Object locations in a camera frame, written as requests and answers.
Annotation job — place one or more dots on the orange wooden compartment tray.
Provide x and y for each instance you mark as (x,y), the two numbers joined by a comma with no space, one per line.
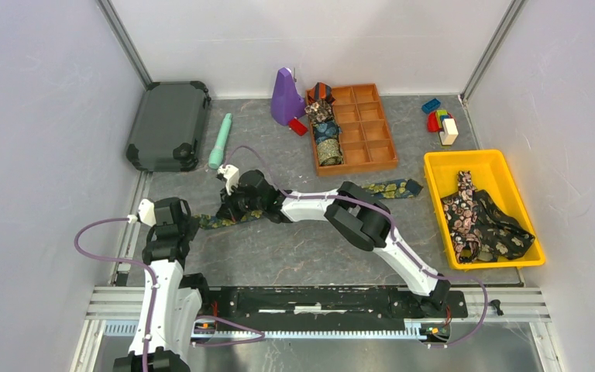
(366,142)

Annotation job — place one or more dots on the orange navy striped rolled tie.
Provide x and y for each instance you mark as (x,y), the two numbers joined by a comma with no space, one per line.
(321,91)

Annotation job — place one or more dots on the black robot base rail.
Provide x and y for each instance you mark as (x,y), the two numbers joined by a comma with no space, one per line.
(327,308)

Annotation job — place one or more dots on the purple metronome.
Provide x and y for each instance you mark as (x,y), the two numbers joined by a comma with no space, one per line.
(286,103)

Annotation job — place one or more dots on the colourful toy block stack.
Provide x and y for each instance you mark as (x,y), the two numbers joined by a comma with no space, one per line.
(434,122)

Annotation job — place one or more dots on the mint green flashlight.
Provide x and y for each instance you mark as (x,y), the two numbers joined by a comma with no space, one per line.
(216,156)

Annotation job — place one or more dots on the brown floral rolled tie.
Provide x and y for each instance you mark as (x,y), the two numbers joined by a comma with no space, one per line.
(319,112)

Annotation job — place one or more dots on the pink floral dark tie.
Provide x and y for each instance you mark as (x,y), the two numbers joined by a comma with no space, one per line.
(461,214)

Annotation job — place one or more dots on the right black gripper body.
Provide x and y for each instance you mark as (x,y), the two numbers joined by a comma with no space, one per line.
(239,203)

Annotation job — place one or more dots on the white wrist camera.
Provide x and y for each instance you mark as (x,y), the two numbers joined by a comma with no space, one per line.
(230,175)
(145,213)

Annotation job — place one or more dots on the white toy block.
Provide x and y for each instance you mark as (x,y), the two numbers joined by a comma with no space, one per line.
(449,132)

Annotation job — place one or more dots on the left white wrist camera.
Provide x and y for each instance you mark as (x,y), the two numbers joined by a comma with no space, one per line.
(145,213)

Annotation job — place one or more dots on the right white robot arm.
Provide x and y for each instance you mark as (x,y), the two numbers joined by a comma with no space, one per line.
(363,220)

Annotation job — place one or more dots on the olive gold rolled tie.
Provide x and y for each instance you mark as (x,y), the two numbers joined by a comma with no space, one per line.
(329,153)

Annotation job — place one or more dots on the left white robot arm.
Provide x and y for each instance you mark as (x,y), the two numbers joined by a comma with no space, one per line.
(172,299)

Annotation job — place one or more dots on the blue patterned rolled tie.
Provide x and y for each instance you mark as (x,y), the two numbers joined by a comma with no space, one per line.
(323,131)

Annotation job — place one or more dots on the yellow plastic bin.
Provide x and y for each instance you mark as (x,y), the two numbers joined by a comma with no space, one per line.
(489,172)

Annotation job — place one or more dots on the navy yellow floral tie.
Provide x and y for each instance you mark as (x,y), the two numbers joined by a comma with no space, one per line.
(395,189)

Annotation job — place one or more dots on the red block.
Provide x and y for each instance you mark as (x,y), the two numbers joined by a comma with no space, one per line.
(297,127)

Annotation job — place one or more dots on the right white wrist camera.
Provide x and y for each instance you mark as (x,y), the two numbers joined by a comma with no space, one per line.
(230,175)

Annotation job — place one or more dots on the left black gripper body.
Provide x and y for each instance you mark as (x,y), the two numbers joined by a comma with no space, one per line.
(187,227)

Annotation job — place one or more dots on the dark green hard case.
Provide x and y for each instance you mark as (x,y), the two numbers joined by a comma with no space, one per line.
(169,125)

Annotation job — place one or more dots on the blue toy brick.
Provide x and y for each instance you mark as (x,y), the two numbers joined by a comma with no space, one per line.
(431,106)

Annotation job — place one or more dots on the black gold floral tie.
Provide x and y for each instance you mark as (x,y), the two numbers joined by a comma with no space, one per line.
(499,235)

